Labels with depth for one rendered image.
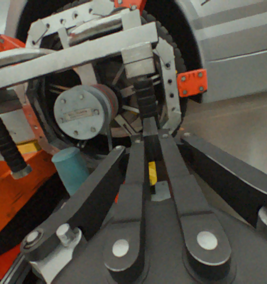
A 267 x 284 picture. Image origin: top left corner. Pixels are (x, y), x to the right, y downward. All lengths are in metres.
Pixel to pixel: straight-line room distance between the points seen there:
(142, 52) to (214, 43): 0.46
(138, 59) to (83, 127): 0.21
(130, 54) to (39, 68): 0.18
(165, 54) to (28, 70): 0.35
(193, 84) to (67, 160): 0.45
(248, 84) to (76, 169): 0.72
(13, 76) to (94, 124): 0.19
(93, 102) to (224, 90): 0.54
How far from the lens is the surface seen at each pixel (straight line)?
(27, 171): 0.45
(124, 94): 0.60
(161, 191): 1.00
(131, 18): 0.32
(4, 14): 0.87
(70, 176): 0.51
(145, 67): 0.27
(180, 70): 0.59
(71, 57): 0.33
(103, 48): 0.31
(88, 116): 0.38
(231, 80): 0.73
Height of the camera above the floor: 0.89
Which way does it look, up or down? 22 degrees down
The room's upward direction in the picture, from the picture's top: 14 degrees counter-clockwise
